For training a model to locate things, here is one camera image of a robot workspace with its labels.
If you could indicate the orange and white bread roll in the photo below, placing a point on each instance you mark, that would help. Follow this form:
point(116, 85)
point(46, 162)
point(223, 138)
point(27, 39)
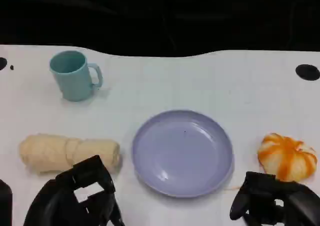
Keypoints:
point(285, 156)

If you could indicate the pale green mug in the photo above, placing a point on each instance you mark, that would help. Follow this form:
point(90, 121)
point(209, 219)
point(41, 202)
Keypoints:
point(72, 83)

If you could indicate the lilac plate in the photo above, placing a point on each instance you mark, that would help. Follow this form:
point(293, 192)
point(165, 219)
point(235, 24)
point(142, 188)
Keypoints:
point(182, 156)

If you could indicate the black table grommet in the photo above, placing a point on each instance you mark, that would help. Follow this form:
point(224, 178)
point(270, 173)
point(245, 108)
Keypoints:
point(2, 63)
point(308, 72)

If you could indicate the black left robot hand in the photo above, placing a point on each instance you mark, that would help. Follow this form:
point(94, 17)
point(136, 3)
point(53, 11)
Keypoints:
point(55, 208)

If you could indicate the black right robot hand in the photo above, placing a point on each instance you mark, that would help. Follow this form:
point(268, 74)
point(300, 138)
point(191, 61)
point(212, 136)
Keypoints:
point(295, 203)

